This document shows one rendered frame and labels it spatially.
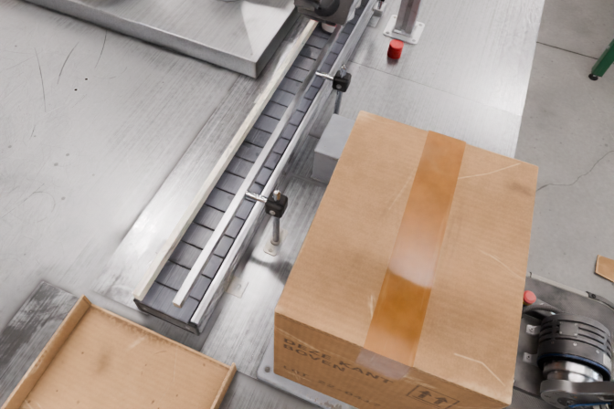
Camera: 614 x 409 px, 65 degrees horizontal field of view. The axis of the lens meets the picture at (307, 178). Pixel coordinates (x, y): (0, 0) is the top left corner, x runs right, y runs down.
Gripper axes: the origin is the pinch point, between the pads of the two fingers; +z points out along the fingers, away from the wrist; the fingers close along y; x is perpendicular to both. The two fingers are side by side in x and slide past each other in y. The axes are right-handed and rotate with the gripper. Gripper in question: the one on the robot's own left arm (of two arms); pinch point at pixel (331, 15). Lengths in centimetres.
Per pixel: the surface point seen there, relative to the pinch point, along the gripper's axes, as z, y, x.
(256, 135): -16.2, 2.6, 29.4
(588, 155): 124, -101, -6
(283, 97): -9.0, 1.9, 20.4
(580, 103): 144, -96, -31
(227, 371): -37, -11, 63
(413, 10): 11.7, -15.5, -9.7
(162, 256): -38, 4, 51
